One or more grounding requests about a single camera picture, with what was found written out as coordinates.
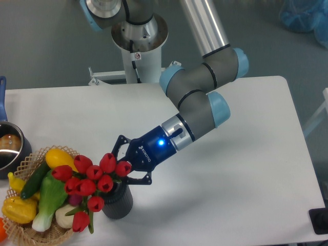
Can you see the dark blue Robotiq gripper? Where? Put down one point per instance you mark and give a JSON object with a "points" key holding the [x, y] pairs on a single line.
{"points": [[145, 153]]}

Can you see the red tulip bouquet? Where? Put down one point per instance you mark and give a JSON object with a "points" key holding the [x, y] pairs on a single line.
{"points": [[89, 182]]}

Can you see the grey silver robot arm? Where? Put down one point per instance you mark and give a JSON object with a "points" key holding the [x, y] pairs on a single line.
{"points": [[200, 107]]}

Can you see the dark grey ribbed vase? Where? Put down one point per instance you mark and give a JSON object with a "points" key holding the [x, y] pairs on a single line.
{"points": [[118, 202]]}

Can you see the purple radish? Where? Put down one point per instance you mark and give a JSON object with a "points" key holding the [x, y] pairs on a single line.
{"points": [[75, 200]]}

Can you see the yellow squash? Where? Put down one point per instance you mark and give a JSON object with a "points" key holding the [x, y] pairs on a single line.
{"points": [[58, 157]]}

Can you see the green bok choy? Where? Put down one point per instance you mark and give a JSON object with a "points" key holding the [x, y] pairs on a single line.
{"points": [[52, 197]]}

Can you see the white garlic bulb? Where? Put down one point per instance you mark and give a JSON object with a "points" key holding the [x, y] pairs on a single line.
{"points": [[61, 218]]}

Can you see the green cucumber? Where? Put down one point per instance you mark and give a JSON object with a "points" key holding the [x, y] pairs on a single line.
{"points": [[33, 184]]}

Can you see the yellow bell pepper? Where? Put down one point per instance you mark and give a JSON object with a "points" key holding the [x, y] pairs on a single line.
{"points": [[19, 210]]}

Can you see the woven wicker basket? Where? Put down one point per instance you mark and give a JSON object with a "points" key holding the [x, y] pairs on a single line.
{"points": [[23, 234]]}

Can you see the orange fruit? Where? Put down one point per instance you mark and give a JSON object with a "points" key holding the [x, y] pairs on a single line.
{"points": [[3, 234]]}

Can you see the black device at edge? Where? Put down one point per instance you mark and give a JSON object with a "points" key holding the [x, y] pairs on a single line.
{"points": [[319, 220]]}

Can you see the blue plastic bag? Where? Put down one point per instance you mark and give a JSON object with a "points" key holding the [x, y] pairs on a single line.
{"points": [[304, 17]]}

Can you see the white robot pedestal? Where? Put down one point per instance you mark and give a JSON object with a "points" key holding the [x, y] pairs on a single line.
{"points": [[141, 50]]}

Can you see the blue handled saucepan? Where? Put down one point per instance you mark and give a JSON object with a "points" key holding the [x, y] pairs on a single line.
{"points": [[14, 145]]}

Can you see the white frame at right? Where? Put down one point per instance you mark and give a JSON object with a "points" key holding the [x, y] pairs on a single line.
{"points": [[317, 117]]}

